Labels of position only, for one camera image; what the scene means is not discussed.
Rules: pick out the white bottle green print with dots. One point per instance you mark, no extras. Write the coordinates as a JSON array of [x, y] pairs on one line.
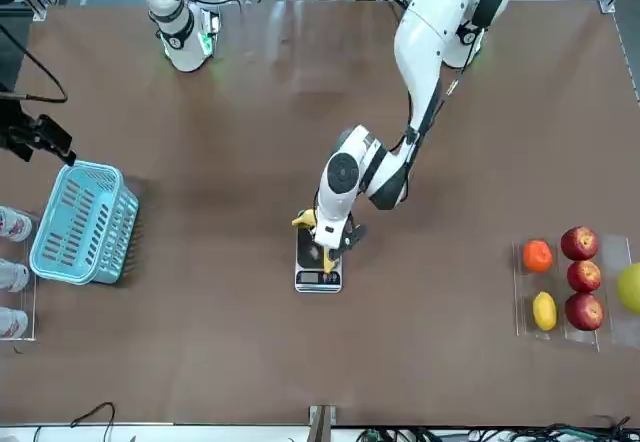
[[12, 275]]

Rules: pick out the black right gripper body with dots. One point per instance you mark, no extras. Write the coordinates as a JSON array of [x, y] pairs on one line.
[[12, 127]]

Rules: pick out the orange tangerine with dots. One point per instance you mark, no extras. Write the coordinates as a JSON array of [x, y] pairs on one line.
[[538, 256]]

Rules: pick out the large yellow-green pear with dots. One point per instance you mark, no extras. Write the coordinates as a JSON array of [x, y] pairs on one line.
[[631, 288]]

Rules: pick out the clear acrylic bottle shelf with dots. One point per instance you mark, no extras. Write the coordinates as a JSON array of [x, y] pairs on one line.
[[34, 312]]

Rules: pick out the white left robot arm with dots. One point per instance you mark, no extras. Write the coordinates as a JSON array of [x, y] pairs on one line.
[[425, 37]]

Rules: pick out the aluminium frame post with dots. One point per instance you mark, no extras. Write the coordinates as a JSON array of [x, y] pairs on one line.
[[322, 424]]

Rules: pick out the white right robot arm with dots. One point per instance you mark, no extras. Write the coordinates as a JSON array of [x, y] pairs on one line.
[[182, 37]]

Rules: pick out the yellow lemon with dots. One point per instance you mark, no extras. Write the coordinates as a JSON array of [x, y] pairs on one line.
[[544, 311]]

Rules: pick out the yellow banana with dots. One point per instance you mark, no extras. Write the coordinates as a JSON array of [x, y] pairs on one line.
[[305, 218]]

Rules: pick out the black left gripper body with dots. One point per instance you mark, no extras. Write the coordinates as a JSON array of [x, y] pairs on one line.
[[356, 236]]

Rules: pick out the black digital kitchen scale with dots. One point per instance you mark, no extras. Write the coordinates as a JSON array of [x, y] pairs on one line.
[[307, 262]]

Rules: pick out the red apple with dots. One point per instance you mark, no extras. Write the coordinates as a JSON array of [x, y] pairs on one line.
[[579, 243], [584, 312], [584, 277]]

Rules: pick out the white bottle red print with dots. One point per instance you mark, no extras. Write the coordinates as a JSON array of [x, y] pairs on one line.
[[14, 223], [12, 322]]

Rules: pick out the green circuit board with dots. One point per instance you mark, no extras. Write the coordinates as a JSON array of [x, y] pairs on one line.
[[210, 32]]

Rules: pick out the light blue plastic basket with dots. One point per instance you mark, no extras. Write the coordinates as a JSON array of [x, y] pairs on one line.
[[80, 222]]

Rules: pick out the clear acrylic fruit stand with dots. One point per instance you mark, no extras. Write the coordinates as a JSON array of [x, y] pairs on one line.
[[612, 252]]

